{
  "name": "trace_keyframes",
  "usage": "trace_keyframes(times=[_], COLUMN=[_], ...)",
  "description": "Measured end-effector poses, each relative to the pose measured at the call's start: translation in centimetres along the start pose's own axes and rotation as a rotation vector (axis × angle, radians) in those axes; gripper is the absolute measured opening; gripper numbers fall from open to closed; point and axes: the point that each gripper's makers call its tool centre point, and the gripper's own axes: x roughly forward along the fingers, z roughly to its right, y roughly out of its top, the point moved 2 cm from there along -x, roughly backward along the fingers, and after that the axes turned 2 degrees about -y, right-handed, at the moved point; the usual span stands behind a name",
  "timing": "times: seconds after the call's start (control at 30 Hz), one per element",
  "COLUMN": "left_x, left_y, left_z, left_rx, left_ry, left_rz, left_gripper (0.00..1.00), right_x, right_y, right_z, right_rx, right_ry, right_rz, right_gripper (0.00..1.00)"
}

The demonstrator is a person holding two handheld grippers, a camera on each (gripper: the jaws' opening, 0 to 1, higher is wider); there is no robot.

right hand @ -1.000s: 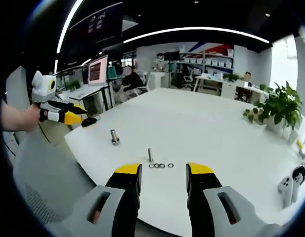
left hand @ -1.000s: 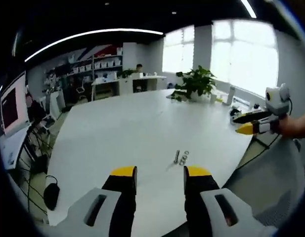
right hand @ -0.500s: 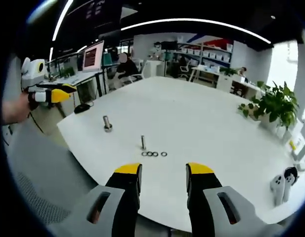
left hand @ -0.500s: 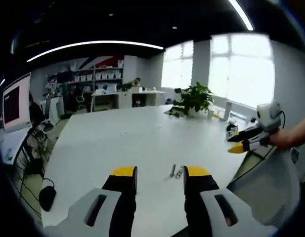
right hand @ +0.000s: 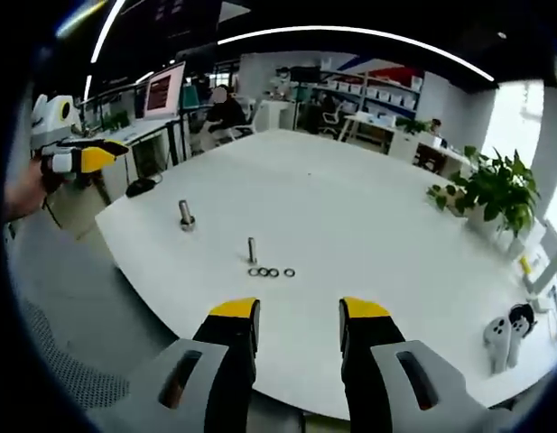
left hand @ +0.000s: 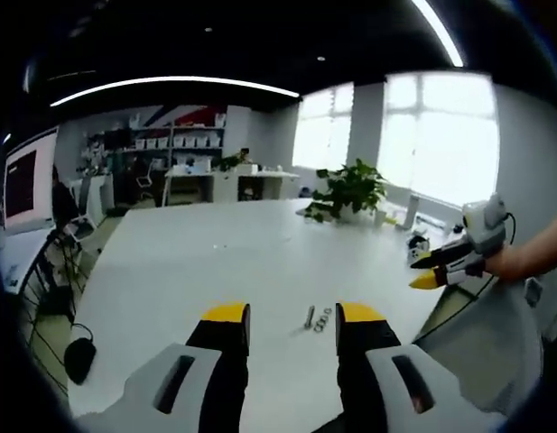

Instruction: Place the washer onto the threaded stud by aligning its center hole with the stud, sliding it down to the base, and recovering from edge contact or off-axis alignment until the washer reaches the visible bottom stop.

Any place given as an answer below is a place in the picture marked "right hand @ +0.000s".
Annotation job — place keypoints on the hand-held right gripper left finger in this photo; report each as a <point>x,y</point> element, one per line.
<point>224,352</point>

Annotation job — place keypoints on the white office chair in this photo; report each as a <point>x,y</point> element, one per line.
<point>331,122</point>

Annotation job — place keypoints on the white office desk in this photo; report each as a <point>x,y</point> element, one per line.
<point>395,135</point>

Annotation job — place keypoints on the black and white game controller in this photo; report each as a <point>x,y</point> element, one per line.
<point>524,322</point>

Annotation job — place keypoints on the black screen on stand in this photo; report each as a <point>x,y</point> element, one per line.
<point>305,74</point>

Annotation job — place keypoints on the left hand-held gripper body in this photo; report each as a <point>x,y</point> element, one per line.
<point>52,122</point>

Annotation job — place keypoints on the shelf with white bins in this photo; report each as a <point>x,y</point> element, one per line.
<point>373,92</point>

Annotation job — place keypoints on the large threaded metal stud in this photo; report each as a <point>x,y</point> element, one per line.
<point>184,212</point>

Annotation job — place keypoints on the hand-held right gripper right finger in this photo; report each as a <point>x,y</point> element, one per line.
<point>373,356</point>

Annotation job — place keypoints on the computer monitor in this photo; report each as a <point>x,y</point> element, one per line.
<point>163,92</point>

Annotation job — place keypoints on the grey mesh office chair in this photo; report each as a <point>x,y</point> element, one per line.
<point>66,361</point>

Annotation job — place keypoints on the green potted plant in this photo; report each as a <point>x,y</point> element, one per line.
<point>494,189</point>

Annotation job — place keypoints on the white side desk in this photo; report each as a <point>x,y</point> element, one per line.
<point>142,135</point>

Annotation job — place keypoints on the small desk plant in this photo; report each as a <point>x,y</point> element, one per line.
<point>413,125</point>

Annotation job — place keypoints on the long ceiling strip light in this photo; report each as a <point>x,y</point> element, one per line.
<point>359,31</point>
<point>104,31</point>

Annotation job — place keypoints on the black computer mouse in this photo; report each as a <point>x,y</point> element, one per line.
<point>140,187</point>

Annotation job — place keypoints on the person's left hand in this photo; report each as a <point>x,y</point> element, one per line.
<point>25,194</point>

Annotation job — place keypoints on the small threaded metal stud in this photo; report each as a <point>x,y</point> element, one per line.
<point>252,250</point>

